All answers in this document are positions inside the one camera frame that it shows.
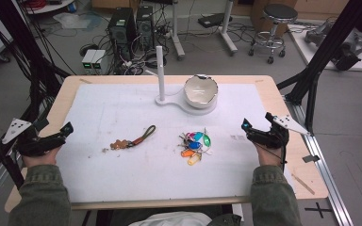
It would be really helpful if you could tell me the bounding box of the white key hook stand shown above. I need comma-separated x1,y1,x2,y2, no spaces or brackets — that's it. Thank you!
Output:
145,45,219,116

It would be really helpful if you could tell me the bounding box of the black flat device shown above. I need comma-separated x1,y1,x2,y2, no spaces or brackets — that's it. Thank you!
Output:
197,12,234,29

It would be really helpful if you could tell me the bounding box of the black frame strut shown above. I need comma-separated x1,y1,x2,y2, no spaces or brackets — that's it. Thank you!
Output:
0,0,74,189
276,0,362,136

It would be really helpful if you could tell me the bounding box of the slim black computer tower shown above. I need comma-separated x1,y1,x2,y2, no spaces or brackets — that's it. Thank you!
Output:
136,5,156,51

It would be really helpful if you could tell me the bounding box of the key bunch with coloured tags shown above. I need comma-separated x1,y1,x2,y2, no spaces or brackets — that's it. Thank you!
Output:
178,127,212,167

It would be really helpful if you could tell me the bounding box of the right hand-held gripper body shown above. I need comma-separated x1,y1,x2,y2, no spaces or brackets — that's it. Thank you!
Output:
252,112,310,150

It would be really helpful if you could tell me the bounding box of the grey metal clamp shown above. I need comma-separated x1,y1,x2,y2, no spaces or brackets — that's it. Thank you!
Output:
302,153,321,164

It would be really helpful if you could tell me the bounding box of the white foam board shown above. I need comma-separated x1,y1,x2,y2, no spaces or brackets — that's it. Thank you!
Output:
56,83,296,205

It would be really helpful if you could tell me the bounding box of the person's right hand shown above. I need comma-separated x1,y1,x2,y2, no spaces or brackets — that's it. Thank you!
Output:
253,142,286,168

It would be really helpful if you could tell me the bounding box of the brown strap gingerbread keychain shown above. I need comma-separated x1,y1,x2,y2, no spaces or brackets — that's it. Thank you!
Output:
109,124,156,151

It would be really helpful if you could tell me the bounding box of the white cloth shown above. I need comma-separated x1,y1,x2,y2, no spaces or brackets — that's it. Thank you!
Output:
128,211,213,226

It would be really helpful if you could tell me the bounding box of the white floor platform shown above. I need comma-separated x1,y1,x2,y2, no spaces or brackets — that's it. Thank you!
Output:
287,23,362,73

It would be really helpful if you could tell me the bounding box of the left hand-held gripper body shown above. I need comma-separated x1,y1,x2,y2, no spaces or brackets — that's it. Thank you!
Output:
1,117,65,157

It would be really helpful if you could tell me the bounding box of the thin wooden stick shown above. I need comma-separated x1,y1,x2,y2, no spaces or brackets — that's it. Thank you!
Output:
291,173,316,196

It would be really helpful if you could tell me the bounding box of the large black computer tower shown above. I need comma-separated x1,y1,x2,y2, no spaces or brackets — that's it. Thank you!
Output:
107,7,138,60

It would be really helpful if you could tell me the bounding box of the grey machine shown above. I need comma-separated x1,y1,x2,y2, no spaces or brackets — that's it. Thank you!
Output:
304,17,362,72

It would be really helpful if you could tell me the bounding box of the white chipped bowl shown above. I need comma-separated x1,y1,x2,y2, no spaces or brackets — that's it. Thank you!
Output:
183,73,219,110

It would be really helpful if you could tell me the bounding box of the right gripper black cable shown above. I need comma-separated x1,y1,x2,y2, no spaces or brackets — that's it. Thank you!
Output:
258,135,288,173

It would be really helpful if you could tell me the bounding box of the black round stool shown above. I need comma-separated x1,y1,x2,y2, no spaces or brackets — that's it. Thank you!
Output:
248,3,299,65

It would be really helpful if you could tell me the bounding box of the grey power supply unit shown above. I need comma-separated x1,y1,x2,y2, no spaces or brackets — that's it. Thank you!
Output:
81,49,98,74
91,49,109,74

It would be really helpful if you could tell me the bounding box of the white desk leg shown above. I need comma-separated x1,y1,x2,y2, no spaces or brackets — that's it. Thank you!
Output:
169,0,187,61
219,0,239,57

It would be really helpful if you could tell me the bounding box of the person's left hand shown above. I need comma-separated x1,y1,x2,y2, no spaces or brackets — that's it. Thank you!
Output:
22,144,62,169

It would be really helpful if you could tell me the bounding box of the round white table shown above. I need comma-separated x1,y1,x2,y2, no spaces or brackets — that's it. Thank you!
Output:
22,0,76,15

